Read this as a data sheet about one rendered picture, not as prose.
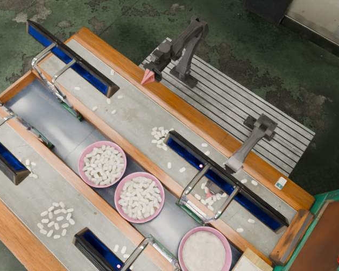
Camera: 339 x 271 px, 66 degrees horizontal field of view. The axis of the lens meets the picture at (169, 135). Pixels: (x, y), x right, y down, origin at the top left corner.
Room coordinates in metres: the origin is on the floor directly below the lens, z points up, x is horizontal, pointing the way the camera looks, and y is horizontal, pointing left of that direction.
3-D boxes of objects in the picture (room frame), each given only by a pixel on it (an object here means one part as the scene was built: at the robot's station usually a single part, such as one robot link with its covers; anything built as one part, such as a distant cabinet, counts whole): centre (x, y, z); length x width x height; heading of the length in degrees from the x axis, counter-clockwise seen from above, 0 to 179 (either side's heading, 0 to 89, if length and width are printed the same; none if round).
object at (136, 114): (0.55, 0.07, 0.73); 1.81 x 0.30 x 0.02; 53
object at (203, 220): (0.18, -0.19, 0.90); 0.20 x 0.19 x 0.45; 53
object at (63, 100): (0.77, 0.58, 0.90); 0.20 x 0.19 x 0.45; 53
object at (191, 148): (0.24, -0.24, 1.08); 0.62 x 0.08 x 0.07; 53
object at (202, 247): (-0.09, -0.21, 0.71); 0.22 x 0.22 x 0.06
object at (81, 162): (0.35, 0.37, 0.72); 0.27 x 0.27 x 0.10
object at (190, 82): (1.00, -0.07, 0.71); 0.20 x 0.07 x 0.08; 54
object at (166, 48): (0.85, 0.02, 1.12); 0.12 x 0.09 x 0.12; 144
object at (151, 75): (0.73, 0.13, 1.07); 0.09 x 0.07 x 0.07; 144
